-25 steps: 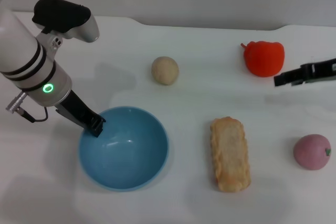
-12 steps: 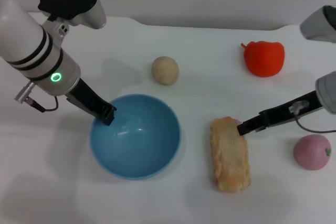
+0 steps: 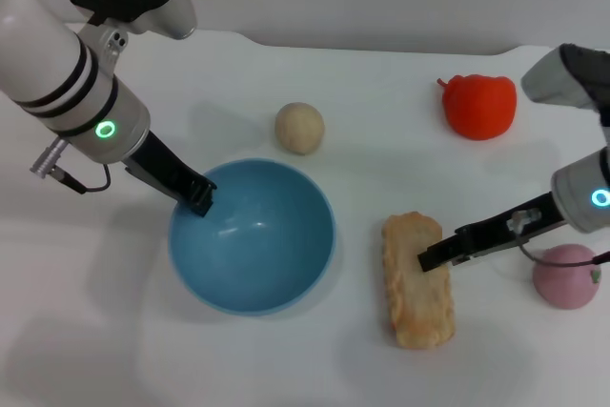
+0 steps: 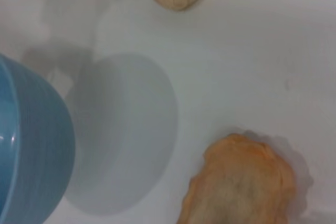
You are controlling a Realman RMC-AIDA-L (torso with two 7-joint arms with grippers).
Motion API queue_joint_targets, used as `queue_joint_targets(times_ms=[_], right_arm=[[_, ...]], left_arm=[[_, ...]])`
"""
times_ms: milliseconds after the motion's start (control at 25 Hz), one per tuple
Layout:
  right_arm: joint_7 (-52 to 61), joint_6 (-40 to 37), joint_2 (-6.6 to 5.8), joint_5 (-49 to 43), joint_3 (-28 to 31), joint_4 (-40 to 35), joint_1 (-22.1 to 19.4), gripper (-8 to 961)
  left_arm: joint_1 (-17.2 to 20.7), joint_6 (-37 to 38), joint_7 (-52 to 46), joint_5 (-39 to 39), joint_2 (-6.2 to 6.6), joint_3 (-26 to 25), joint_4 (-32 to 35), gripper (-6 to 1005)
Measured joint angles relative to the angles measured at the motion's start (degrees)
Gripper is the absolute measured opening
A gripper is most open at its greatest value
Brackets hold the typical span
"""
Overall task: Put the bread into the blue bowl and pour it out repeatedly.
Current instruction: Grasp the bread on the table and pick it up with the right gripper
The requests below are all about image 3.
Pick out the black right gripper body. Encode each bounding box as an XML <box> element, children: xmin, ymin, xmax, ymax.
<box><xmin>455</xmin><ymin>192</ymin><xmax>568</xmax><ymax>260</ymax></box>

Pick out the red bell pepper toy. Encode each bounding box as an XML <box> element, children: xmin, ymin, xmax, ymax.
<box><xmin>437</xmin><ymin>73</ymin><xmax>519</xmax><ymax>142</ymax></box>

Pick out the left arm cable with plug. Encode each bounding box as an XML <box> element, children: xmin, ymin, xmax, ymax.
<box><xmin>29</xmin><ymin>136</ymin><xmax>112</xmax><ymax>194</ymax></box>

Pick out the pink peach toy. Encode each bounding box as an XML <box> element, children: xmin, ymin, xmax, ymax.
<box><xmin>532</xmin><ymin>243</ymin><xmax>602</xmax><ymax>311</ymax></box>

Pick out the blue bowl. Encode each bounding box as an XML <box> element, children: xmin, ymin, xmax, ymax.
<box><xmin>167</xmin><ymin>157</ymin><xmax>337</xmax><ymax>316</ymax></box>

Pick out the long golden bread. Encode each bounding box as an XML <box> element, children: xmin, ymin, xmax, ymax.
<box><xmin>380</xmin><ymin>211</ymin><xmax>457</xmax><ymax>350</ymax></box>

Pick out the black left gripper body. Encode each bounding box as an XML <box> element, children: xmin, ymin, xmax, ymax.
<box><xmin>121</xmin><ymin>130</ymin><xmax>202</xmax><ymax>209</ymax></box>

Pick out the round beige bun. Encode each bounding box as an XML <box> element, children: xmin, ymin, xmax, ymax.
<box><xmin>274</xmin><ymin>101</ymin><xmax>326</xmax><ymax>156</ymax></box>

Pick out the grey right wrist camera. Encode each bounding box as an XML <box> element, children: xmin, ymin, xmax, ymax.
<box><xmin>520</xmin><ymin>43</ymin><xmax>610</xmax><ymax>141</ymax></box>

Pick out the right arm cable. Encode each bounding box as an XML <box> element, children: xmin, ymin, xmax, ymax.
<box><xmin>507</xmin><ymin>209</ymin><xmax>610</xmax><ymax>268</ymax></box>

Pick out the silver left camera bracket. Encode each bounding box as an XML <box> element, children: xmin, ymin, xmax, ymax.
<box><xmin>75</xmin><ymin>15</ymin><xmax>130</xmax><ymax>74</ymax></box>

